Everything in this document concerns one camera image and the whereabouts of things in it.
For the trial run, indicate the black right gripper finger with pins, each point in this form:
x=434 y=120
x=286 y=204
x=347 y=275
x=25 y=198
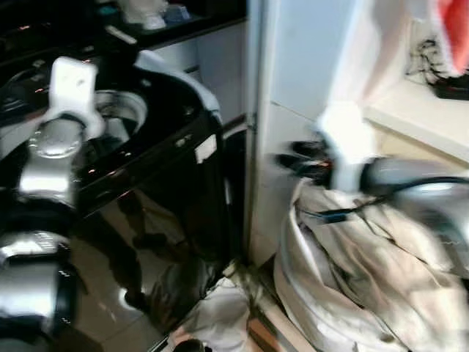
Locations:
x=292 y=163
x=302 y=147

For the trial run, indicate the beige garment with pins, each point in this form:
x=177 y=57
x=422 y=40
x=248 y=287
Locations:
x=359 y=271

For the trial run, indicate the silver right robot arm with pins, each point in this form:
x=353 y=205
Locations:
x=429 y=198

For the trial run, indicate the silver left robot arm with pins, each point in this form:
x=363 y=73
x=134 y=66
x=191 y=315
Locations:
x=45 y=176

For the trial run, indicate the black top-load washing machine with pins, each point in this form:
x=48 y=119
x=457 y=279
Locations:
x=146 y=205

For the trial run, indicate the white tall cabinet panel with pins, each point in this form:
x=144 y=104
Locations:
x=300 y=73

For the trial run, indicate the white label sticker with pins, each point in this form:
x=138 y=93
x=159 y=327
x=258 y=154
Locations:
x=206 y=149

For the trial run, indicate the cream counter top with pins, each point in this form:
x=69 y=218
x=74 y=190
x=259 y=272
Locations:
x=425 y=117

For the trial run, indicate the grey drawer cabinet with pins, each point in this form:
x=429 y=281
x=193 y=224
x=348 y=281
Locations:
x=212 y=70

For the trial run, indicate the white hanging cloth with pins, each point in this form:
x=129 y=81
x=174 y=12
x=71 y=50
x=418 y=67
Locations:
x=385 y=51

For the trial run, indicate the grey washer lid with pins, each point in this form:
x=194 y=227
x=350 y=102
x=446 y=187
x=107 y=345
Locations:
x=183 y=81

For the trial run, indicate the black power strip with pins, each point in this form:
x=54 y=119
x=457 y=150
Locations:
x=451 y=89

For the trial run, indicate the white cloth on floor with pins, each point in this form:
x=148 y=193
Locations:
x=216 y=315

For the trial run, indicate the steel washer drum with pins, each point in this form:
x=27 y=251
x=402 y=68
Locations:
x=121 y=110

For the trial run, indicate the small blue object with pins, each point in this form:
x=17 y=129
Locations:
x=178 y=12

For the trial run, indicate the red hanging towel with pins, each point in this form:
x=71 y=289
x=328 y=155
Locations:
x=454 y=29

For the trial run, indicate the white rounded object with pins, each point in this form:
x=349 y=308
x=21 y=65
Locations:
x=144 y=13

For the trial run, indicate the white remote control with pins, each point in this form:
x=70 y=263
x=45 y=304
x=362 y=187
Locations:
x=122 y=35

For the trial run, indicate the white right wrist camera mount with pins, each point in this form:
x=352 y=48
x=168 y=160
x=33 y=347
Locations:
x=348 y=143

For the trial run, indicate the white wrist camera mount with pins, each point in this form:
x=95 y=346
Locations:
x=348 y=143
x=73 y=88

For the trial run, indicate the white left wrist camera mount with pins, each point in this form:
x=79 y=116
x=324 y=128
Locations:
x=73 y=88

